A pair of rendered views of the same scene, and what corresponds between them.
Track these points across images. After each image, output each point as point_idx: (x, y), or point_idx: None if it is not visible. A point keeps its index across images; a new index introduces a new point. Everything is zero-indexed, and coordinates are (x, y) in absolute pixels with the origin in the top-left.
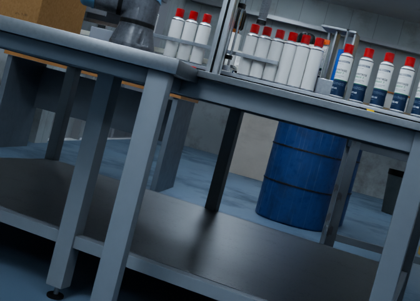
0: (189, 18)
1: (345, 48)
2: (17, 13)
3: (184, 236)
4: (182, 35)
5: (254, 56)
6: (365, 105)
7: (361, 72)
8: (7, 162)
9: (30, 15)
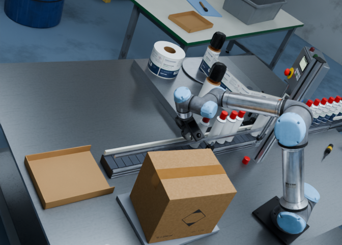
0: (233, 119)
1: (309, 104)
2: (194, 231)
3: None
4: (226, 130)
5: (268, 128)
6: (311, 129)
7: (313, 114)
8: (28, 219)
9: (207, 228)
